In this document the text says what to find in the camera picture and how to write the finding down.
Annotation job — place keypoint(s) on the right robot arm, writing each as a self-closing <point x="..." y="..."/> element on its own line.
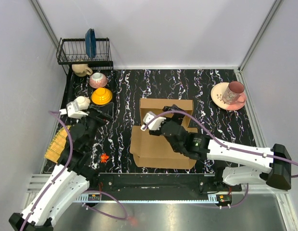
<point x="271" y="166"/>

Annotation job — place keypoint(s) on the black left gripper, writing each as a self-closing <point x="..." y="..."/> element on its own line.
<point x="98" y="113"/>

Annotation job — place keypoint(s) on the orange red small toy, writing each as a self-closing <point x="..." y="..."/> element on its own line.
<point x="104" y="158"/>

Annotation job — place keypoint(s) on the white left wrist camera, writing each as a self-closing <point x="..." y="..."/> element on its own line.
<point x="75" y="110"/>

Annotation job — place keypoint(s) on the blue plate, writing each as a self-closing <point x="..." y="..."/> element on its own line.
<point x="90" y="43"/>

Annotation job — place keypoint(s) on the yellow bamboo mat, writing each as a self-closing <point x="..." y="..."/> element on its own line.
<point x="56" y="146"/>

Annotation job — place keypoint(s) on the white flower-shaped bowl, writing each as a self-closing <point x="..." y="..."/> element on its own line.
<point x="83" y="102"/>

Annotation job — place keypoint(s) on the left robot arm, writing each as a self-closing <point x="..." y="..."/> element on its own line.
<point x="69" y="179"/>

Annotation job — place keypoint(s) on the brown cardboard box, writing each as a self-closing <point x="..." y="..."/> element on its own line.
<point x="155" y="151"/>

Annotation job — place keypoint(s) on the pink patterned mug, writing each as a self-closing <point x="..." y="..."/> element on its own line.
<point x="234" y="93"/>

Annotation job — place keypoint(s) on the pink patterned bowl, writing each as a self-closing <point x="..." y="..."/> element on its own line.
<point x="98" y="80"/>

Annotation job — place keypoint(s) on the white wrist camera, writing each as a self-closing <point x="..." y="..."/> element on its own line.
<point x="75" y="110"/>
<point x="152" y="122"/>

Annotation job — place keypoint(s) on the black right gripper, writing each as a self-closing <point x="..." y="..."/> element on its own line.
<point x="172" y="108"/>

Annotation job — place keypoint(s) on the yellow ribbed bowl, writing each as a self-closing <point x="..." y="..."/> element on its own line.
<point x="101" y="96"/>

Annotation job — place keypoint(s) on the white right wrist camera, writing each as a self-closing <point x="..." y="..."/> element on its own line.
<point x="152" y="122"/>

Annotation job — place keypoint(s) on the cream pink floral plate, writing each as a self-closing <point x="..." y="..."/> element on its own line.
<point x="216" y="95"/>

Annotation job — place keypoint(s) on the cream ceramic mug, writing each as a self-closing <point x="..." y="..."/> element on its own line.
<point x="82" y="70"/>

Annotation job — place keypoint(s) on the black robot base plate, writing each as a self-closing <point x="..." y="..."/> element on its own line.
<point x="195" y="189"/>

